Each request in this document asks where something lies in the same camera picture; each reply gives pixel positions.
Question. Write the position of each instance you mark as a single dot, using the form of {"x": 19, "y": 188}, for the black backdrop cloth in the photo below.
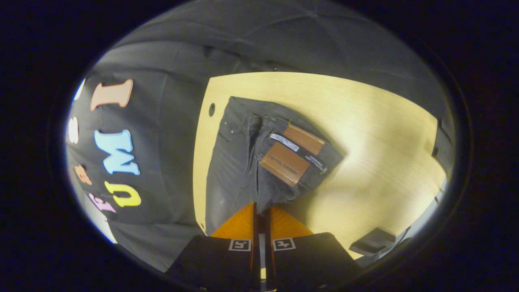
{"x": 170, "y": 121}

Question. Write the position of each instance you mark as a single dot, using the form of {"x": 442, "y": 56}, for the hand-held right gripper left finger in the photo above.
{"x": 215, "y": 263}

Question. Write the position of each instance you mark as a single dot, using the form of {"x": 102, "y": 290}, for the black jeans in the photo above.
{"x": 235, "y": 170}

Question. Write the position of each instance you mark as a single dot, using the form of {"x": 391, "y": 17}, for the dark block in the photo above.
{"x": 371, "y": 242}

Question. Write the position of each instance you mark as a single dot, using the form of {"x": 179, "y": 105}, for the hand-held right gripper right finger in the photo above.
{"x": 308, "y": 263}

